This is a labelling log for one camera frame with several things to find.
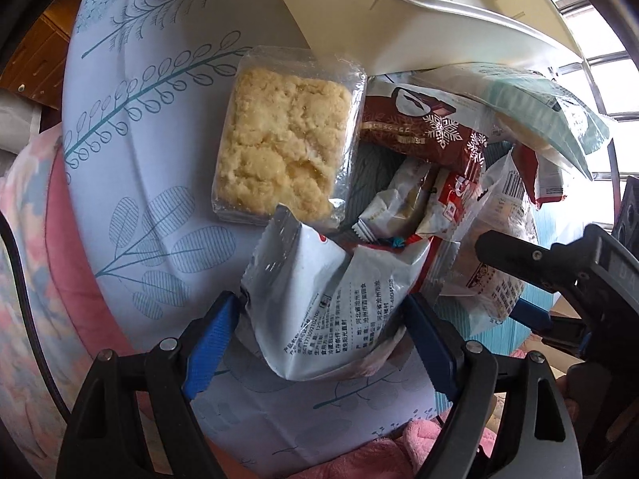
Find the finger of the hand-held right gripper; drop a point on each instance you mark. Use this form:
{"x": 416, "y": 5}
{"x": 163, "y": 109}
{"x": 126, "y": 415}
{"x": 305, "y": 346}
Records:
{"x": 531, "y": 317}
{"x": 519, "y": 257}

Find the leaf-print tablecloth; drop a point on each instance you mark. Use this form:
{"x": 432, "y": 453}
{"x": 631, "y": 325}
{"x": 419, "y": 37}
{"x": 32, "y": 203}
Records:
{"x": 150, "y": 110}

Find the small white biscuit packet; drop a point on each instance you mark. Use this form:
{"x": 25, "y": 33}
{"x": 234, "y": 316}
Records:
{"x": 399, "y": 199}

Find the red and white snack packet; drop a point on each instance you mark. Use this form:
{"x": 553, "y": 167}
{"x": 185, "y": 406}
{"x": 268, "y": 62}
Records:
{"x": 452, "y": 199}

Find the pink fluffy cloth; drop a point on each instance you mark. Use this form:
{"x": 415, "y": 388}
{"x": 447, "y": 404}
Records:
{"x": 374, "y": 454}

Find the clear barcode bread packet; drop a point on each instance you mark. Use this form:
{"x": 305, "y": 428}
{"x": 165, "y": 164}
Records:
{"x": 499, "y": 279}

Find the teal and white snack packet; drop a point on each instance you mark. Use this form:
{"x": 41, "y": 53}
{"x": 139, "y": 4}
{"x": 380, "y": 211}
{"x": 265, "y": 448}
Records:
{"x": 539, "y": 105}

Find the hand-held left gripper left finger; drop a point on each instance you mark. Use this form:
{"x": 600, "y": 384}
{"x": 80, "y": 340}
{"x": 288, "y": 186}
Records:
{"x": 212, "y": 344}

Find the window with metal grille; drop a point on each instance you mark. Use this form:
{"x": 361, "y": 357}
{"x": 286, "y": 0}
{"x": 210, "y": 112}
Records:
{"x": 619, "y": 85}

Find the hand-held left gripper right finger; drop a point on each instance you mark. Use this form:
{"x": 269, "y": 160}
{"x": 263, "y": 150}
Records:
{"x": 429, "y": 344}

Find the brown snowflake snack packet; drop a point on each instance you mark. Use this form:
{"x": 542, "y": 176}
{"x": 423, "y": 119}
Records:
{"x": 414, "y": 129}

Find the silver printed snack packet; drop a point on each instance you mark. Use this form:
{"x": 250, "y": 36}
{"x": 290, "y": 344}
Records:
{"x": 319, "y": 289}

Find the white plastic bin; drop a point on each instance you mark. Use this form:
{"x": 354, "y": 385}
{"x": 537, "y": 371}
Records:
{"x": 379, "y": 20}

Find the pastel patterned blanket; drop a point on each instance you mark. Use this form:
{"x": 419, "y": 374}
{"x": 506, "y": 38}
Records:
{"x": 30, "y": 284}

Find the clear-wrapped crumbly cake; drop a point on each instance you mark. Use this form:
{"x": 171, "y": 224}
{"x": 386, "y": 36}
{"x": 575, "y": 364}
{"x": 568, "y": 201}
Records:
{"x": 284, "y": 144}

